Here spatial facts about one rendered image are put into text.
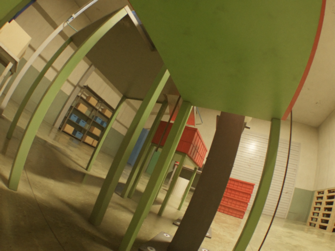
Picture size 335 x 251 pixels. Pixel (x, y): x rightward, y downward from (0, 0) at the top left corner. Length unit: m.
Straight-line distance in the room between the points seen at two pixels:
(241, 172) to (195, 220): 5.62
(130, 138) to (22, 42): 1.39
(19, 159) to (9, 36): 1.25
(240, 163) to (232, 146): 5.60
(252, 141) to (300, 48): 6.32
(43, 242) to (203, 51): 0.63
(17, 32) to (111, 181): 1.51
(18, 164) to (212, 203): 0.74
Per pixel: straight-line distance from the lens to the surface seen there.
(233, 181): 2.82
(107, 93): 7.09
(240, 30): 0.30
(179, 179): 2.87
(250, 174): 6.23
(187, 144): 1.18
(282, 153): 6.77
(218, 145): 0.64
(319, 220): 4.53
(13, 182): 0.65
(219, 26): 0.30
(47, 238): 0.51
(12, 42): 1.64
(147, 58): 0.98
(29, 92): 1.25
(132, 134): 0.59
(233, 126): 0.68
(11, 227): 0.50
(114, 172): 0.59
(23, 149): 0.60
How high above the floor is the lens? 0.34
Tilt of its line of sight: 17 degrees up
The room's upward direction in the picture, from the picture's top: 24 degrees clockwise
